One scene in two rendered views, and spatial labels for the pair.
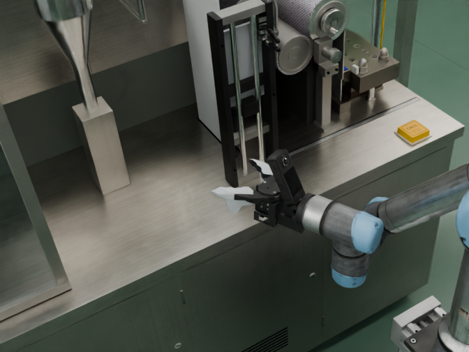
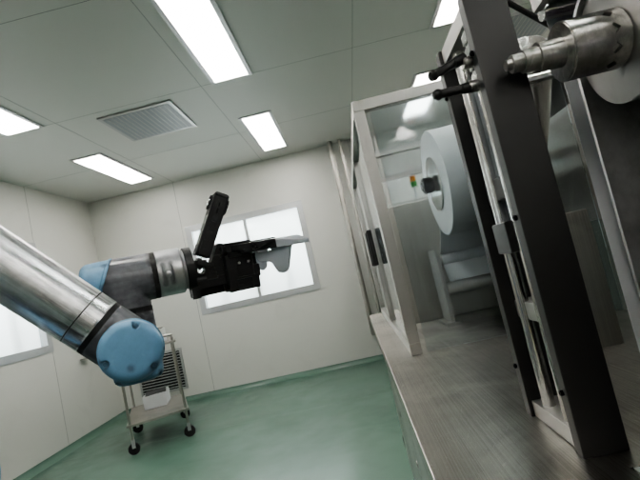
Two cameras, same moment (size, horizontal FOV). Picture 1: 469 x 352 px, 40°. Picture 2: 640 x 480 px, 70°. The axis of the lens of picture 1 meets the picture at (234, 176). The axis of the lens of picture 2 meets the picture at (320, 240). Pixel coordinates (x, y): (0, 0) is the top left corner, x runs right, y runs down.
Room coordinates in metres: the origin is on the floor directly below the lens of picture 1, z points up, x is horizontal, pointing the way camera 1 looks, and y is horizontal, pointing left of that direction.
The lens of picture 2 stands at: (1.52, -0.69, 1.15)
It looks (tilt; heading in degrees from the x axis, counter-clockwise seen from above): 5 degrees up; 119
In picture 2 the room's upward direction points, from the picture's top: 13 degrees counter-clockwise
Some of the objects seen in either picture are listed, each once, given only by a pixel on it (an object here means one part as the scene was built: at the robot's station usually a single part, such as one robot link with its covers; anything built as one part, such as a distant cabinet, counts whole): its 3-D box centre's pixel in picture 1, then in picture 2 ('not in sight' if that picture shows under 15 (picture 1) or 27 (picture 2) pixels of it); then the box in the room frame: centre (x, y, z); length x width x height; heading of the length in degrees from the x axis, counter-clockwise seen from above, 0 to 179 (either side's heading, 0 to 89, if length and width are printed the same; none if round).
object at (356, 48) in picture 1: (342, 52); not in sight; (1.93, -0.41, 1.00); 0.40 x 0.16 x 0.06; 26
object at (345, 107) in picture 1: (319, 88); not in sight; (1.85, -0.32, 0.92); 0.28 x 0.04 x 0.04; 26
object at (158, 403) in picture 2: not in sight; (152, 382); (-2.35, 2.35, 0.51); 0.91 x 0.58 x 1.02; 140
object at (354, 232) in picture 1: (352, 228); (121, 284); (0.90, -0.23, 1.21); 0.11 x 0.08 x 0.09; 52
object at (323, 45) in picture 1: (326, 86); not in sight; (1.66, -0.31, 1.05); 0.06 x 0.05 x 0.31; 26
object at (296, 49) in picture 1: (272, 38); not in sight; (1.77, -0.16, 1.17); 0.26 x 0.12 x 0.12; 26
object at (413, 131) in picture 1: (413, 131); not in sight; (1.57, -0.57, 0.91); 0.07 x 0.07 x 0.02; 26
